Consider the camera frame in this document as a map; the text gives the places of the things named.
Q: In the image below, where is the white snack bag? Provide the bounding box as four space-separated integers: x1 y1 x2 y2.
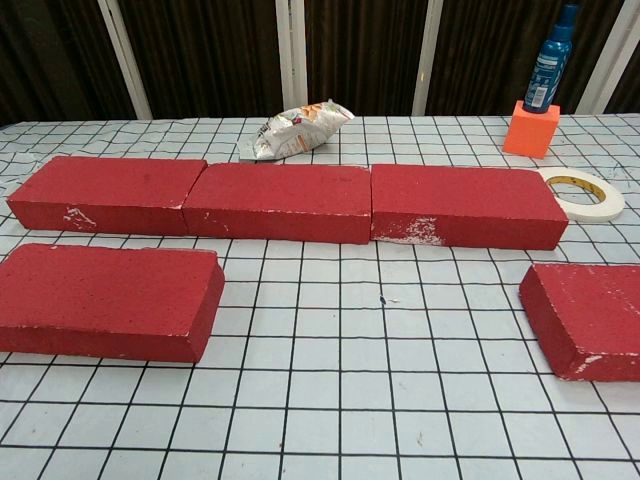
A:
238 98 356 164

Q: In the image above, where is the white black-grid tablecloth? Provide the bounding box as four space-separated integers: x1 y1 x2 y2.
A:
0 115 640 480

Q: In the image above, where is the orange foam cube holder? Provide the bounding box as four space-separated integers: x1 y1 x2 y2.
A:
502 99 561 160

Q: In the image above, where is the white tape roll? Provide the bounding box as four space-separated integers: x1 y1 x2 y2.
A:
537 166 626 224

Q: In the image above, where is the blue spray bottle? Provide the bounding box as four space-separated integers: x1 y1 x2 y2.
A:
523 3 573 112

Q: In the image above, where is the white partition frame post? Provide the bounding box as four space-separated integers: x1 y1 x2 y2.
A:
411 0 445 117
574 0 640 115
96 0 153 120
274 0 309 120

